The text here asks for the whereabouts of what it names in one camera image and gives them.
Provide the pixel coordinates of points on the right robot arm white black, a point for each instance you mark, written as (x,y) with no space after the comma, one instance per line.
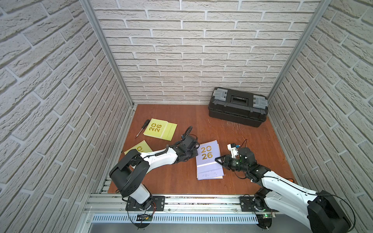
(319,211)

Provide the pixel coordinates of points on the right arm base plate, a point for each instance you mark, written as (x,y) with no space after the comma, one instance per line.
(247,203)

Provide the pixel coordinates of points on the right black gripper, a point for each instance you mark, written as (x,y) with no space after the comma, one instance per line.
(226,159)

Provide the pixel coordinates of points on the purple calendar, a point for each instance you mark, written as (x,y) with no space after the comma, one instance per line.
(207,167)

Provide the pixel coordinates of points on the green calendar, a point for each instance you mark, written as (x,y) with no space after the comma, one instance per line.
(140,147)
(160,129)

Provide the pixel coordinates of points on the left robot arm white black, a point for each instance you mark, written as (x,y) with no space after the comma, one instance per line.
(129,173)

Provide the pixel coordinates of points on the aluminium rail frame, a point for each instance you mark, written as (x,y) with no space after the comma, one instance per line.
(192,204)

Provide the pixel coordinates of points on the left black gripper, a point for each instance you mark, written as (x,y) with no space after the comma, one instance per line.
(193,150)

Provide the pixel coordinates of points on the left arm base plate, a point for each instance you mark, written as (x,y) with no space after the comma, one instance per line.
(153,203)

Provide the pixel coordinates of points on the black grey toolbox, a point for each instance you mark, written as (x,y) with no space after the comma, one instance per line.
(238,107)

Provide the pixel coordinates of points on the perforated metal grille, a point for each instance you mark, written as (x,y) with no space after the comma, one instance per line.
(177,218)

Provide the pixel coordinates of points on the black screwdriver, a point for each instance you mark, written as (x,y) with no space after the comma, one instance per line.
(146,123)

